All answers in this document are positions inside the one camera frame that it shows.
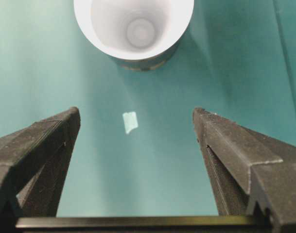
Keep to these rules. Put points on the teal table cloth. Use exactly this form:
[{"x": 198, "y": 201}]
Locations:
[{"x": 237, "y": 59}]

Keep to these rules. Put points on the black cup holder with handle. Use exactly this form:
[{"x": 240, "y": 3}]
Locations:
[{"x": 147, "y": 64}]

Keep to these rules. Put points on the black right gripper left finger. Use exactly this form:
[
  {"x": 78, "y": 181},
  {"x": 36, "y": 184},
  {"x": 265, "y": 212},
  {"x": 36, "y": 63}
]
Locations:
[{"x": 34, "y": 162}]

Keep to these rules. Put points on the white paper cup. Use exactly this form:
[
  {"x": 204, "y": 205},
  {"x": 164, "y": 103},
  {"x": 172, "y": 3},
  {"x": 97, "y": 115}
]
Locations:
[{"x": 133, "y": 29}]

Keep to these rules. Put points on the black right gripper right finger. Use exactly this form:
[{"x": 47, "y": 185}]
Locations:
[{"x": 250, "y": 173}]

